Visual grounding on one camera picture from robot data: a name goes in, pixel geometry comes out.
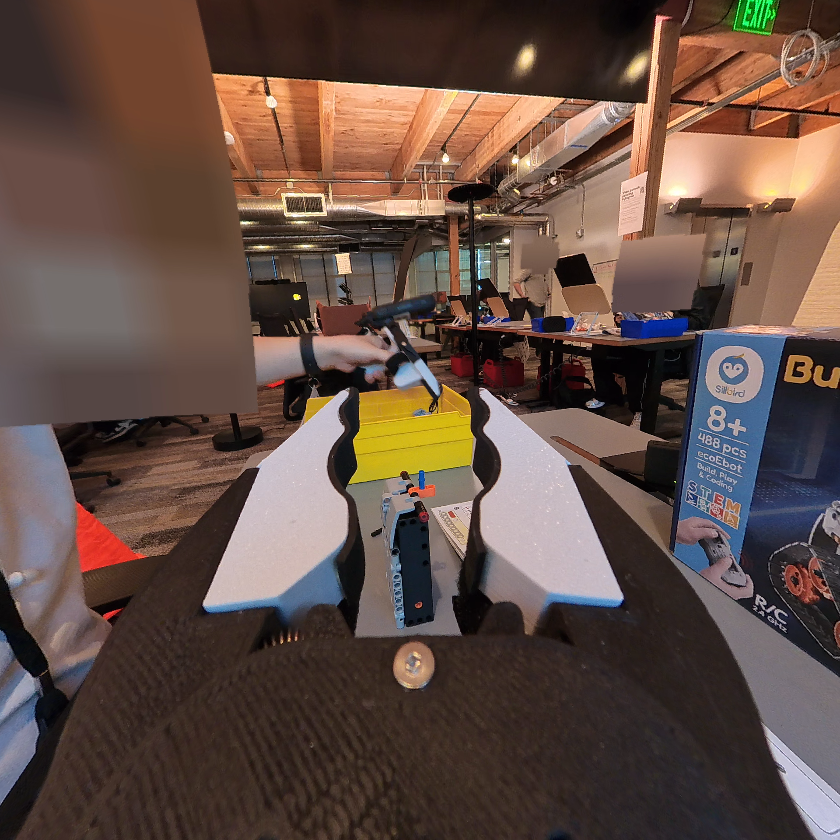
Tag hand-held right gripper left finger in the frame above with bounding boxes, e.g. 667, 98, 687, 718
203, 387, 366, 621

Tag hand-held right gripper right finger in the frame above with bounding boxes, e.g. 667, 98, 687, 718
453, 387, 624, 632

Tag yellow plastic bin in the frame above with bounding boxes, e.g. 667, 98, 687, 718
303, 384, 475, 485

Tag white instruction booklet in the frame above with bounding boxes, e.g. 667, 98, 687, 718
431, 500, 475, 562

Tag black grey brick assembly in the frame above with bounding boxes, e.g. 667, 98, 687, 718
381, 469, 437, 629

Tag grey desk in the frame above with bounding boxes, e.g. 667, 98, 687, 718
243, 408, 840, 840

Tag person's left hand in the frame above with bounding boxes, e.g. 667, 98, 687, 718
315, 333, 395, 383

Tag brown panel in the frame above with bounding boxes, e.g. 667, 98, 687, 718
316, 302, 371, 337

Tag brown wooden strip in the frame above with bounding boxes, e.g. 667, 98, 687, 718
551, 435, 614, 468

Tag black round base stand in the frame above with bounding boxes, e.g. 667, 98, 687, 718
212, 412, 264, 452

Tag black monitor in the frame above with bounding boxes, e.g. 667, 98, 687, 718
249, 282, 311, 322

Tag black device box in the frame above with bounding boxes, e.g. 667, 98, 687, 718
644, 440, 683, 505

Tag black pole stand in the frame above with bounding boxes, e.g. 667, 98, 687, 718
448, 184, 494, 388

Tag black mesh office chair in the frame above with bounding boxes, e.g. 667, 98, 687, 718
82, 554, 168, 611

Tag long wooden table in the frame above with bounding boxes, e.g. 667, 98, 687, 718
436, 320, 697, 434

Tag orange cloth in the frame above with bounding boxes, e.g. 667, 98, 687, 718
75, 502, 145, 572

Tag black tilted screen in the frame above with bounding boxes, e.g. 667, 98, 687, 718
554, 253, 597, 288

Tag beige stand board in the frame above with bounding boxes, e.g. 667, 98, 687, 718
561, 283, 613, 316

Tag blue toy robot kit box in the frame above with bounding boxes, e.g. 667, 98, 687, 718
669, 325, 840, 677

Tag person's torso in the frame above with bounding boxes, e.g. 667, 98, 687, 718
0, 423, 112, 808

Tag white paper notice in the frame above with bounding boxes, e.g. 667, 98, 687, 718
618, 172, 649, 237

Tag black glossy panel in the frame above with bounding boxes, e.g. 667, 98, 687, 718
197, 0, 664, 102

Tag grey elevator door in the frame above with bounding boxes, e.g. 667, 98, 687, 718
689, 213, 749, 326

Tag wooden column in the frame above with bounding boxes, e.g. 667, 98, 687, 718
630, 16, 681, 240

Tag white sheet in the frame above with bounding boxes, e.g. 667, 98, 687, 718
764, 725, 840, 840

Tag green exit sign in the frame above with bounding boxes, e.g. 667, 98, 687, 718
733, 0, 781, 35

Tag silver air duct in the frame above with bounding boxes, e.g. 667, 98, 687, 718
497, 101, 636, 198

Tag black strap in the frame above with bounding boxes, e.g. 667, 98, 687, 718
0, 571, 70, 729

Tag white cable coil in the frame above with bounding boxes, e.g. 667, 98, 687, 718
781, 29, 829, 86

